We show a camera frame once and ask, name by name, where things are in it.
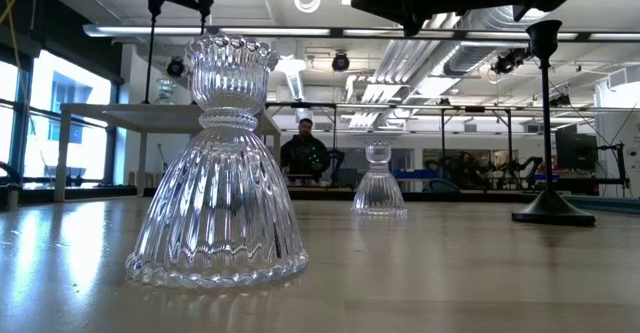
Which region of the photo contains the person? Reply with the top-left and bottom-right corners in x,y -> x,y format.
279,117 -> 332,184

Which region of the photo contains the dark office chair back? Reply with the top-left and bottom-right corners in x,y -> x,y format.
428,177 -> 460,194

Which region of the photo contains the black computer monitor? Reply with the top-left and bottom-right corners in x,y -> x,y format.
555,125 -> 599,173

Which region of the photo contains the overhead light bar rail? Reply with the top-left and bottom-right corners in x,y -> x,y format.
82,22 -> 640,43

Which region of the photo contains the black round ceiling camera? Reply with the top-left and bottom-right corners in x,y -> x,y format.
166,56 -> 186,78
331,51 -> 351,73

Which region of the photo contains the silver ribbed air duct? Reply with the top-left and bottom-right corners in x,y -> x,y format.
442,7 -> 541,77

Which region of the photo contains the black hanging camera cluster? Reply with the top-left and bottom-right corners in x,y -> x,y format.
491,46 -> 534,77

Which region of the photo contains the black background rig frame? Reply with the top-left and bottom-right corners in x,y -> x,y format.
264,101 -> 516,174

